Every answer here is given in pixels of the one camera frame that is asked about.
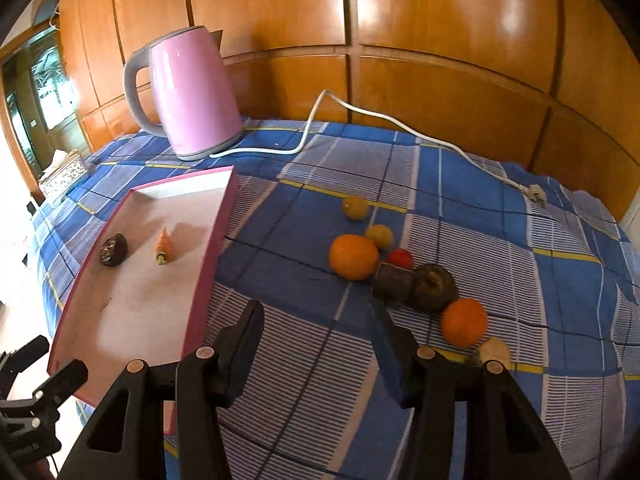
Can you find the white patterned tissue box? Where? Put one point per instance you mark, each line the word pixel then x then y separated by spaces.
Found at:
pixel 62 172

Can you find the pink shallow tray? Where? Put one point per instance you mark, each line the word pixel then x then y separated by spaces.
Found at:
pixel 150 305

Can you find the small orange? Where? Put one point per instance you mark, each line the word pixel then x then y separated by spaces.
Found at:
pixel 464 322

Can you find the dark brown round fruit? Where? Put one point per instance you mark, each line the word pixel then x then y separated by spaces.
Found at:
pixel 432 287

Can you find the red tomato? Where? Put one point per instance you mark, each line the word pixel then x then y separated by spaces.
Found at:
pixel 400 258

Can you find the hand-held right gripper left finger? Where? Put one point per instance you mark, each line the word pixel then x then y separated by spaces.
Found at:
pixel 246 350

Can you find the small orange carrot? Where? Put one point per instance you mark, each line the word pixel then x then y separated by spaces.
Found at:
pixel 165 246

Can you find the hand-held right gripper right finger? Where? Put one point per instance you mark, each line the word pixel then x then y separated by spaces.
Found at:
pixel 392 360

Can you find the small yellow fruit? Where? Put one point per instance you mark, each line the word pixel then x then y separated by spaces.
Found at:
pixel 378 236
pixel 355 207

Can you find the pink electric kettle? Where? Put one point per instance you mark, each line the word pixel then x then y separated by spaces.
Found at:
pixel 192 95

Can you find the pale beige fruit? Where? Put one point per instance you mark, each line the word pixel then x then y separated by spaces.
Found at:
pixel 495 352

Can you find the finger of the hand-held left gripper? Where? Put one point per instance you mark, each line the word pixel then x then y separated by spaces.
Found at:
pixel 60 382
pixel 30 352

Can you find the large orange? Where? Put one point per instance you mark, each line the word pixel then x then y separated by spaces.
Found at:
pixel 352 257

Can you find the dark wrinkled passion fruit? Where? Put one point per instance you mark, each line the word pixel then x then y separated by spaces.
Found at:
pixel 112 250

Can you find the wooden framed glass door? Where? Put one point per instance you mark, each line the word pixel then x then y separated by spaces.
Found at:
pixel 45 85

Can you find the dark purple cylindrical fruit piece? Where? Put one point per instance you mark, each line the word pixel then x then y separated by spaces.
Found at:
pixel 392 282

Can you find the blue plaid blanket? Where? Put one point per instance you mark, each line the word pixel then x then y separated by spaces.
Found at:
pixel 475 210

